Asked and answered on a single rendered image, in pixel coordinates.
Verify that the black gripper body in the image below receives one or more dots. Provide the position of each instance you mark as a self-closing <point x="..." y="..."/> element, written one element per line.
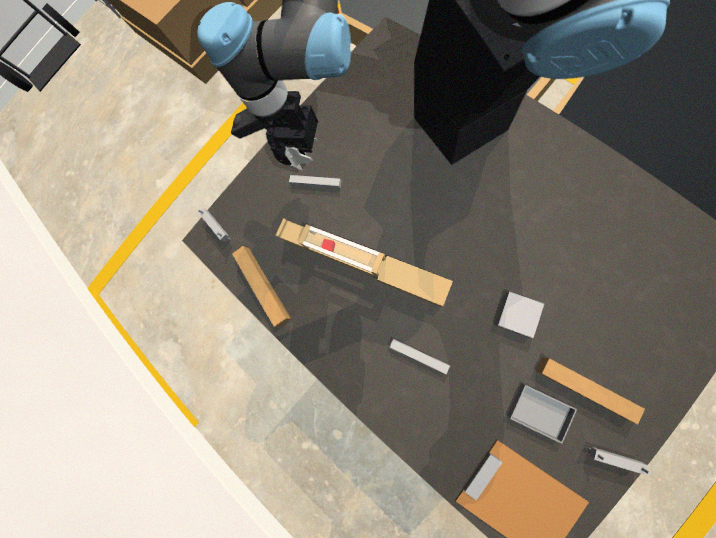
<point x="284" y="132"/>

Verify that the orange flat bar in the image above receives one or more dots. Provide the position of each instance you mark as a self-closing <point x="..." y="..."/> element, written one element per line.
<point x="590" y="390"/>
<point x="261" y="287"/>

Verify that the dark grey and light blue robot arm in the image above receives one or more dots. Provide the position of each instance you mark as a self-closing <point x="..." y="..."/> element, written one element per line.
<point x="564" y="39"/>

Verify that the white square stick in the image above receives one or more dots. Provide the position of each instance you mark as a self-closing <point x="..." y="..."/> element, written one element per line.
<point x="419" y="356"/>
<point x="315" y="181"/>

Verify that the light grey flat bar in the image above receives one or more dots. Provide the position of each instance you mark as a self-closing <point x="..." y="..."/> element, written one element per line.
<point x="618" y="460"/>
<point x="213" y="224"/>

